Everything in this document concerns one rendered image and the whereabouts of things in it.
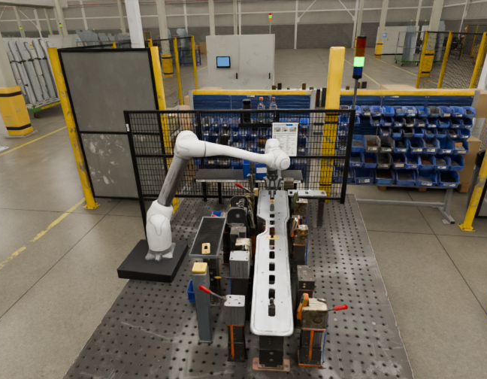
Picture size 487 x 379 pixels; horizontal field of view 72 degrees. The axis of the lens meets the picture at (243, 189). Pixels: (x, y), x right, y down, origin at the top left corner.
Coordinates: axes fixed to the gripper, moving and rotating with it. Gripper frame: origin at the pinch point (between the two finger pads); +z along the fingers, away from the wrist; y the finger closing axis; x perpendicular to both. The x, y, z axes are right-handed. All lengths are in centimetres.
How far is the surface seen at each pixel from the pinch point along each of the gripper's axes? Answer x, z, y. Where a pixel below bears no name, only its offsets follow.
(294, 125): 54, -36, 18
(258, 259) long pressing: -69, 5, -7
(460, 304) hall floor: 8, 107, 159
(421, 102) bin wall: 166, -30, 162
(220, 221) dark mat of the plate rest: -56, -11, -29
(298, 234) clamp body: -43.6, 5.6, 16.2
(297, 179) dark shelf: 33.4, 2.8, 20.8
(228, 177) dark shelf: 36, 2, -37
